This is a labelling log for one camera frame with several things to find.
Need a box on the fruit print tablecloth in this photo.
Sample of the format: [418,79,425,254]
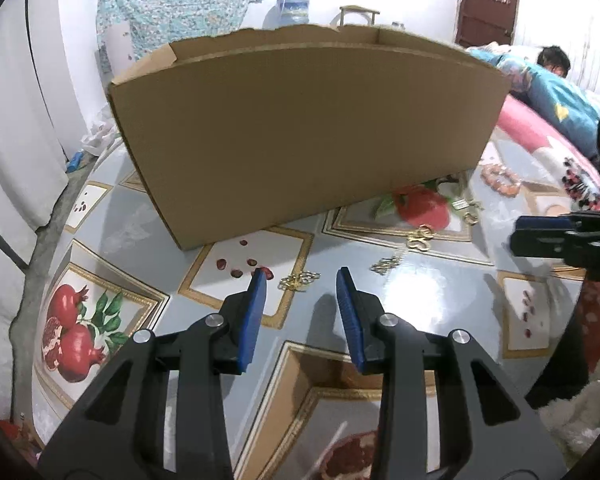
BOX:
[32,125,600,480]

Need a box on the tan luggage handle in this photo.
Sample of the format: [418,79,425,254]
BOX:
[337,5,381,28]

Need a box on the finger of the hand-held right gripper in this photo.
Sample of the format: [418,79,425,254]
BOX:
[509,229,588,263]
[514,213,588,233]

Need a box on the person lying under blanket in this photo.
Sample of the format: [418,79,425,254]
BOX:
[467,47,600,158]

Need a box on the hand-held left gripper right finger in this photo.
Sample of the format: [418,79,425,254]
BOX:
[335,266,568,480]

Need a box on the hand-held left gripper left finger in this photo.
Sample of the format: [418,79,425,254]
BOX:
[37,267,269,480]

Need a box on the white fluffy cloth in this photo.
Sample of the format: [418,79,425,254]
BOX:
[537,380,600,461]

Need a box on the brown wooden door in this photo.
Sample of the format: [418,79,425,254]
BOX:
[455,0,521,48]

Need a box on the gold knot ornament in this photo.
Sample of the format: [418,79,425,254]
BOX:
[371,256,402,275]
[406,226,435,253]
[278,271,322,292]

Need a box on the blue water jug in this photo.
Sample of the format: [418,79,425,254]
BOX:
[265,0,311,28]

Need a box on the white curtain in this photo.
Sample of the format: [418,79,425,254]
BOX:
[0,0,102,241]

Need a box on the brown cardboard box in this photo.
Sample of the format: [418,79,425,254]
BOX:
[107,25,512,252]

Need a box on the teal floral hanging cloth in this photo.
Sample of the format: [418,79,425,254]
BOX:
[96,0,264,63]

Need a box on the peach bead bracelet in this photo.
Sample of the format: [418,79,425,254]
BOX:
[481,162,523,197]

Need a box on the white plastic bag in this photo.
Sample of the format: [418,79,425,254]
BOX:
[80,119,117,157]

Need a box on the pink floral blanket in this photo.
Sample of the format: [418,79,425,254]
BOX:
[495,95,600,213]

